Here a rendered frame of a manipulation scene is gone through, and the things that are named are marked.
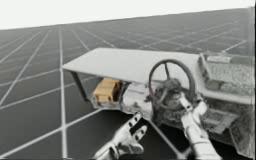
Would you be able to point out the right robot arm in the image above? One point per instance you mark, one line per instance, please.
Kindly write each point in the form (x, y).
(199, 141)

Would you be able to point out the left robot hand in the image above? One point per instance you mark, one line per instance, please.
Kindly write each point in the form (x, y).
(128, 137)

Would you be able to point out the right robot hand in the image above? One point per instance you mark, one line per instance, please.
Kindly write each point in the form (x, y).
(194, 110)

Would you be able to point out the dark steering wheel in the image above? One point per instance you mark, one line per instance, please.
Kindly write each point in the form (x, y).
(170, 87)

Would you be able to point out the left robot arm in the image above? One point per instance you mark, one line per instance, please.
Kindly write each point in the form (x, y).
(104, 152)

